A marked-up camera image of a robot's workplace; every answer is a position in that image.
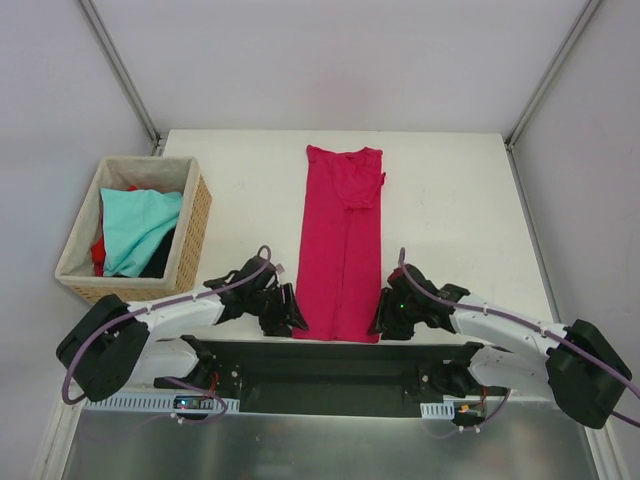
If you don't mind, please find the pink t shirt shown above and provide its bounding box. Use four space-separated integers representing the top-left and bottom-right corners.
293 145 386 344

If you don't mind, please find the wicker basket with cloth liner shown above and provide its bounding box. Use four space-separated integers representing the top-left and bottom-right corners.
55 156 212 304

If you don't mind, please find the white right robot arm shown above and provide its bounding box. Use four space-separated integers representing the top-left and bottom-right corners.
370 264 632 429

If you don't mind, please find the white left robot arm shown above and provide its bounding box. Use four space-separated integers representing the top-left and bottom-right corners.
56 247 309 405

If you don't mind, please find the black t shirt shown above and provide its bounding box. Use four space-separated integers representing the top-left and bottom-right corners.
139 228 176 279

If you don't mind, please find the teal t shirt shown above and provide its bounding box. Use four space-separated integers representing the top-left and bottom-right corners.
100 188 183 278

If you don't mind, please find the red t shirt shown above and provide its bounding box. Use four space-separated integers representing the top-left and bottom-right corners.
91 188 144 277

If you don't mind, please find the right white cable duct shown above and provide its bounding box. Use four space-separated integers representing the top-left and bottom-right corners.
420 400 456 421

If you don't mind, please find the white cable duct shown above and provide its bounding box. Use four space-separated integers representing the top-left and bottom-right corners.
420 400 456 421
85 393 240 414

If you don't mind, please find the left white cable duct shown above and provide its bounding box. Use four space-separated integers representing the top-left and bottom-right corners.
85 393 240 414

